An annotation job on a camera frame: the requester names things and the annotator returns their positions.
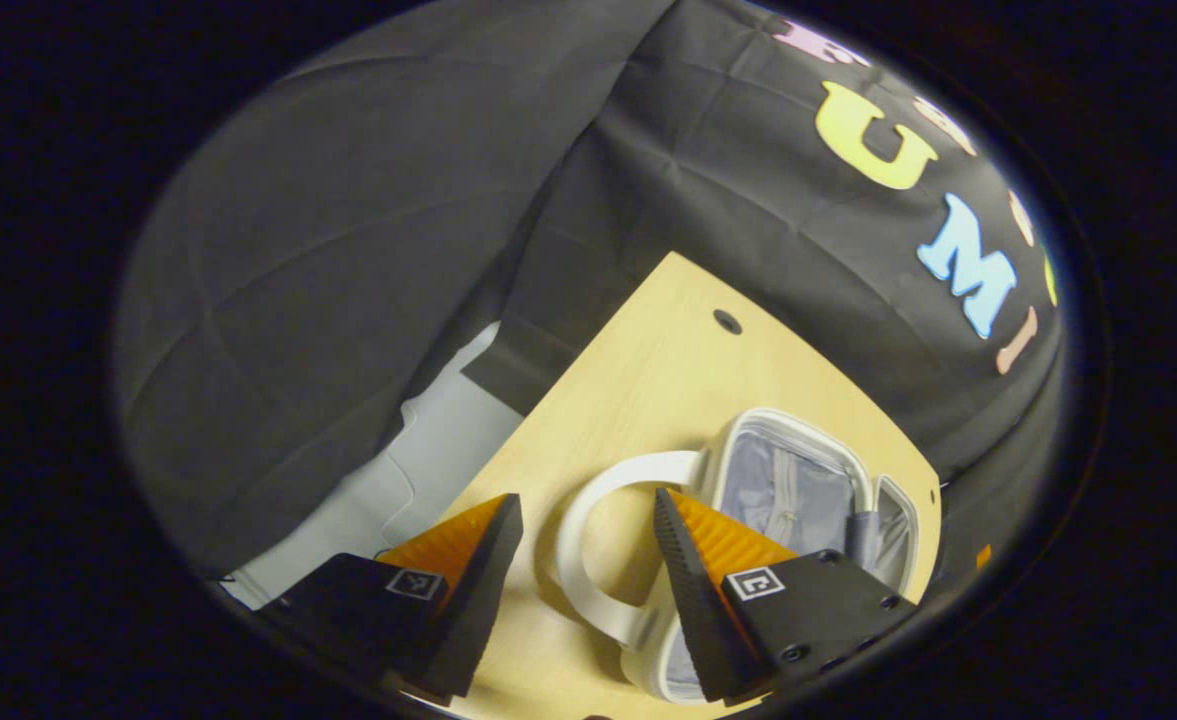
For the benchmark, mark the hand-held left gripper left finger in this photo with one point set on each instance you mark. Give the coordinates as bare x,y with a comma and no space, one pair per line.
478,600

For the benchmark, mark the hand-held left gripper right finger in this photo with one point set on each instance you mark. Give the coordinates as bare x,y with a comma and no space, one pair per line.
693,610

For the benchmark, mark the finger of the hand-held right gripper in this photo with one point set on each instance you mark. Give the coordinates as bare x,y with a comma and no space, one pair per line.
984,556

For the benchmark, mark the white suitcase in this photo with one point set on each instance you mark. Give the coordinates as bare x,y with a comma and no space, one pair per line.
788,480

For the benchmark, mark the black backdrop cloth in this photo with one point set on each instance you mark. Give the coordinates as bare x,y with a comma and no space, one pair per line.
348,250

